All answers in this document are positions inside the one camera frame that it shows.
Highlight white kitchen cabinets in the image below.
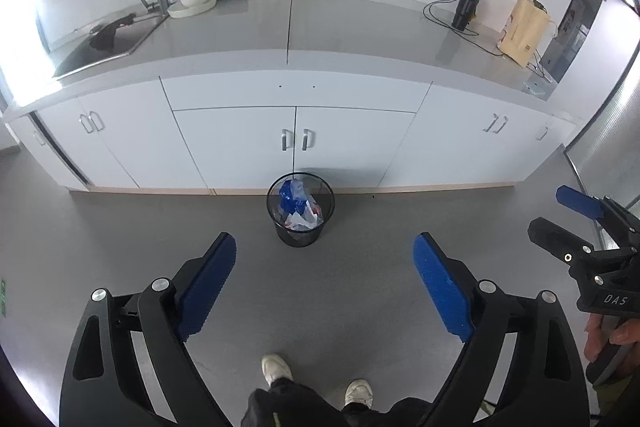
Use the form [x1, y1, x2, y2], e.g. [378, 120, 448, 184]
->
[4, 46, 577, 195]

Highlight white right shoe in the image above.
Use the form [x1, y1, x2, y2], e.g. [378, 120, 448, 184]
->
[344, 379, 373, 407]

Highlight Colgate toothpaste box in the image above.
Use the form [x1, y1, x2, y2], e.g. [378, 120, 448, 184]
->
[286, 195, 323, 232]

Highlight person right hand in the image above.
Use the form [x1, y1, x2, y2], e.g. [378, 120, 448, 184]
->
[584, 313, 639, 362]

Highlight orange cardboard box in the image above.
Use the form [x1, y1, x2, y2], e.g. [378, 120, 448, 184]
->
[497, 0, 550, 68]

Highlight dark red rag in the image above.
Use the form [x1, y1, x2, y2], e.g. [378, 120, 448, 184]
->
[89, 13, 136, 51]

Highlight stainless steel sink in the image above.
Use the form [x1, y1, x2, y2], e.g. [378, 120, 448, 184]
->
[53, 13, 167, 79]

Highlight black mesh trash bin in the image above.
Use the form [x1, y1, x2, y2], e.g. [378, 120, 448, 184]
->
[266, 172, 335, 248]

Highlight blue tissue wrapper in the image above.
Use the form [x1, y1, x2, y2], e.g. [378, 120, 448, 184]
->
[279, 179, 308, 216]

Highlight white shoe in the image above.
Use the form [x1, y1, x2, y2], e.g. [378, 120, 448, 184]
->
[260, 353, 294, 387]
[344, 379, 373, 407]

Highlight white left shoe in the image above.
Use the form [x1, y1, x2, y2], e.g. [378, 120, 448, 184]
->
[260, 353, 294, 387]

